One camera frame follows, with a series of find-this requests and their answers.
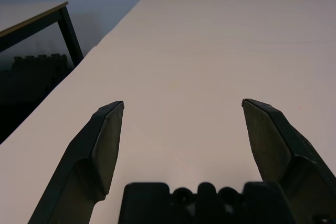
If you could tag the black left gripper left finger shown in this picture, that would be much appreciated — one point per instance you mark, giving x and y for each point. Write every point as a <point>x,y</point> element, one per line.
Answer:
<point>86,142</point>

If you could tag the black foam floor mat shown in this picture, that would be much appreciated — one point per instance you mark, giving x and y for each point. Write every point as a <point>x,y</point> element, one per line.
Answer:
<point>34,77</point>

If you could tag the black-framed side table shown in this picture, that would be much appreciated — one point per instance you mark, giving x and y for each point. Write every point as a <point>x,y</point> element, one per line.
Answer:
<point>67,27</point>

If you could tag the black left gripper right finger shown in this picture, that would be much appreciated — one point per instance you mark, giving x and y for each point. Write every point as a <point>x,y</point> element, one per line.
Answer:
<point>283,140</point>

